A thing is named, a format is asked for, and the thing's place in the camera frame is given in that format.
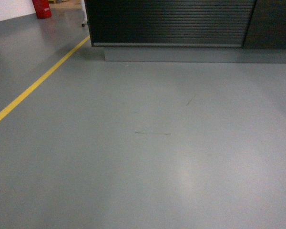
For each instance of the red fire extinguisher box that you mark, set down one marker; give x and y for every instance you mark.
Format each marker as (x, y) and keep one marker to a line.
(42, 9)

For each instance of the black checkout counter cabinet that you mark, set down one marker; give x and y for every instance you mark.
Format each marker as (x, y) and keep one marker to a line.
(233, 31)

